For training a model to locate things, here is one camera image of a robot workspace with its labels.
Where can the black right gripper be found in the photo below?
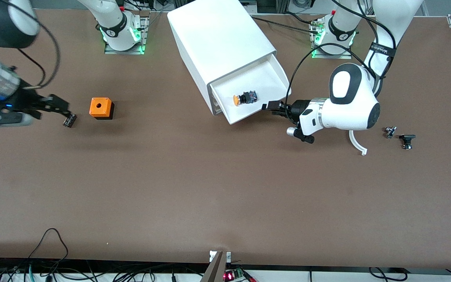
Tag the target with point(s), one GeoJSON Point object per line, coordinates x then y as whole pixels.
{"type": "Point", "coordinates": [25, 101]}

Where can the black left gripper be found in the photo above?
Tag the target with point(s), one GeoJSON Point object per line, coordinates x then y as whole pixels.
{"type": "Point", "coordinates": [299, 107]}

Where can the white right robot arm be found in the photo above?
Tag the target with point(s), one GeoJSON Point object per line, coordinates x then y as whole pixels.
{"type": "Point", "coordinates": [112, 23]}

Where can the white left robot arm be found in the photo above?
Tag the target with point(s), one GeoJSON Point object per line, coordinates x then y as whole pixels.
{"type": "Point", "coordinates": [350, 102]}

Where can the orange push button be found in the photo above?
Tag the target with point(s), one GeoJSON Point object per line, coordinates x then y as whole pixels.
{"type": "Point", "coordinates": [245, 98]}

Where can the small black terminal block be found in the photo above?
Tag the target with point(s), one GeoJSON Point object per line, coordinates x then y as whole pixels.
{"type": "Point", "coordinates": [69, 121]}

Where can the white curved plastic arc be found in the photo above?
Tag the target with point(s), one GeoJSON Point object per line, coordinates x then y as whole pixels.
{"type": "Point", "coordinates": [356, 145]}

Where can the small silver metal part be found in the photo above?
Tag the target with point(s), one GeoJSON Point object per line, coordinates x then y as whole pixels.
{"type": "Point", "coordinates": [390, 132]}

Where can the small black plastic part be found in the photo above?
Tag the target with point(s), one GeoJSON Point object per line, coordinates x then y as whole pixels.
{"type": "Point", "coordinates": [407, 138]}

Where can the circuit board with red light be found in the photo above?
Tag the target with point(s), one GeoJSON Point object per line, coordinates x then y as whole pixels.
{"type": "Point", "coordinates": [229, 276]}

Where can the orange button enclosure box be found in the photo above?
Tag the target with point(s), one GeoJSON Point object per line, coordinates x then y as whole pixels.
{"type": "Point", "coordinates": [100, 106]}

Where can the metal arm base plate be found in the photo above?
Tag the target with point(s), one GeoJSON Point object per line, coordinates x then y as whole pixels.
{"type": "Point", "coordinates": [319, 55]}
{"type": "Point", "coordinates": [110, 51]}

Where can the aluminium camera mount profile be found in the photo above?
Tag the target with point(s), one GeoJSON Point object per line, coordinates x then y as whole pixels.
{"type": "Point", "coordinates": [215, 270]}

